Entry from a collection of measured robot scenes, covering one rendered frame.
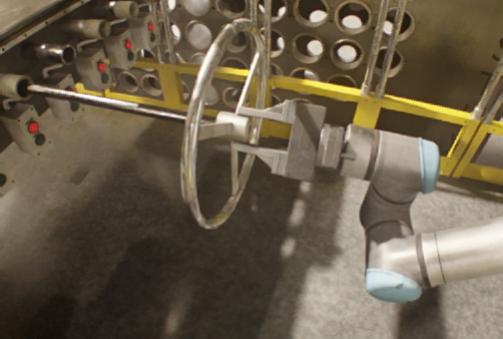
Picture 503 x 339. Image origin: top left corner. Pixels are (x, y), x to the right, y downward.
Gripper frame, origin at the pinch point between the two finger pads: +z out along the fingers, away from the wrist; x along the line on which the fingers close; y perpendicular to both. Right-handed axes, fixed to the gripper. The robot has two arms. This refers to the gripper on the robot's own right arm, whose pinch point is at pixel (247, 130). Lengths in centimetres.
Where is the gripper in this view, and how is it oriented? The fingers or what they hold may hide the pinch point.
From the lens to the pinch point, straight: 58.8
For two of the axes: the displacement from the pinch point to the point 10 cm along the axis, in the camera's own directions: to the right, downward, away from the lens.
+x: 1.7, -9.7, -1.6
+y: 2.5, -1.2, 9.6
